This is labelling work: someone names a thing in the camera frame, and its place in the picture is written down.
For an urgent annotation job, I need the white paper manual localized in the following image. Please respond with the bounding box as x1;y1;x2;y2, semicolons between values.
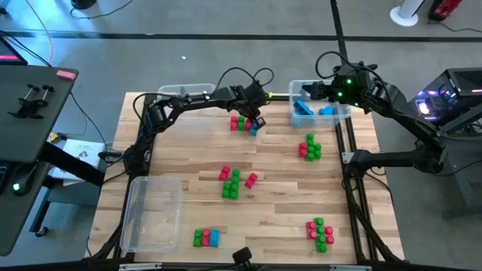
50;138;108;187

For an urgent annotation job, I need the black floor cable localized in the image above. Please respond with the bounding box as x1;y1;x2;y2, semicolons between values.
0;29;53;68
428;18;482;35
69;0;135;20

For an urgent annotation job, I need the white floor cable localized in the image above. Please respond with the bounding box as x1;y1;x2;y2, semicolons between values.
24;0;54;65

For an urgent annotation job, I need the black computer case with lights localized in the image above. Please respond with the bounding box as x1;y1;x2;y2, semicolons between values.
408;67;482;127

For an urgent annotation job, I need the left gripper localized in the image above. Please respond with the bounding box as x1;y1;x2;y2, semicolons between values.
237;83;269;131

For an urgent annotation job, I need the black side desk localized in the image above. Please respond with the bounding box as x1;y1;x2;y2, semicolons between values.
0;63;80;257

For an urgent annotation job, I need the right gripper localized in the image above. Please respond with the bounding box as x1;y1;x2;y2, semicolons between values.
301;76;348;105

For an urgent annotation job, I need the black round stand base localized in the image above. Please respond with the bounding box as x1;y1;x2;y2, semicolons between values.
70;0;98;11

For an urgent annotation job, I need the black equipment stand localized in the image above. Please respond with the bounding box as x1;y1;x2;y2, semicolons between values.
416;107;482;219

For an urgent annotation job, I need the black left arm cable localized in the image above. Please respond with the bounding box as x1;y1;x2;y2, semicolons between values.
213;66;276;99

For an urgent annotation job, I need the red black portable device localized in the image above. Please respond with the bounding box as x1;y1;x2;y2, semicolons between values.
428;0;464;22

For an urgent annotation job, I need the pink eraser block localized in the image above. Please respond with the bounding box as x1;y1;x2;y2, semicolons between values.
55;69;78;81

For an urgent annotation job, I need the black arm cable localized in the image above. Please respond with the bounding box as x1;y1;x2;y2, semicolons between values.
213;66;276;99
315;50;385;99

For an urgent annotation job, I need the green four-stud block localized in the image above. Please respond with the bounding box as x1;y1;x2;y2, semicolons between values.
305;132;315;163
314;217;328;254
230;169;241;201

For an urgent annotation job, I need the silver metal bracket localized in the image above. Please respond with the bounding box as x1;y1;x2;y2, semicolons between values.
329;264;373;271
118;262;163;271

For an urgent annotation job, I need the black screen with pink strip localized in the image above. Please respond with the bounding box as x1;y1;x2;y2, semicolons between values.
0;35;29;67

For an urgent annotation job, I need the clear plastic bin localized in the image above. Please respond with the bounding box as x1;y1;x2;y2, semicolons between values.
288;78;352;128
154;82;218;129
119;175;185;254

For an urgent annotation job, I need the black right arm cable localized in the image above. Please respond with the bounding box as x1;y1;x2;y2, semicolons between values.
315;50;385;99

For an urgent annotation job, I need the black clamp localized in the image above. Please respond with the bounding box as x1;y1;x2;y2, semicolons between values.
26;84;57;120
7;84;41;118

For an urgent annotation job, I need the white tower fan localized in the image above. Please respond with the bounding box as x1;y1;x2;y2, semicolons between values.
389;0;425;27

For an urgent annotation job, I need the black device with light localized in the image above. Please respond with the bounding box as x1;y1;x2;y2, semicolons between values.
9;165;38;197

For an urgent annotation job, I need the black table-level camera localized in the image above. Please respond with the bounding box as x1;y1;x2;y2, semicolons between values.
232;246;254;269

